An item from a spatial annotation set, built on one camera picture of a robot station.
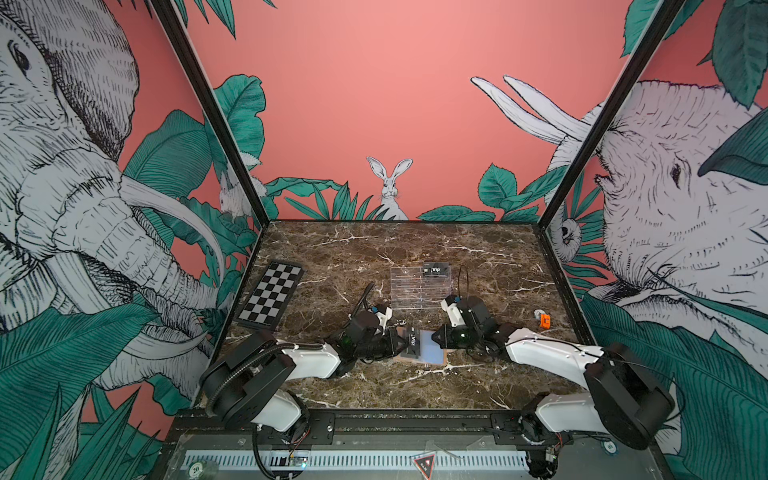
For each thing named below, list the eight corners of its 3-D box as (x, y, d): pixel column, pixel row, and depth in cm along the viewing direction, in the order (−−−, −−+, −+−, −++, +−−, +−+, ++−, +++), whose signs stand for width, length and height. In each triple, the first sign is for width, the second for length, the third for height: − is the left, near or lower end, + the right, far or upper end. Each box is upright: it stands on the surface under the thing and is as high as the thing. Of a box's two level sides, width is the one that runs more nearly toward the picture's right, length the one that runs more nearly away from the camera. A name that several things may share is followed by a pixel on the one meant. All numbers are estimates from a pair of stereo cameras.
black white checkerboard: (240, 323, 94) (234, 318, 91) (274, 267, 108) (270, 261, 105) (274, 332, 92) (270, 326, 89) (304, 274, 107) (301, 267, 104)
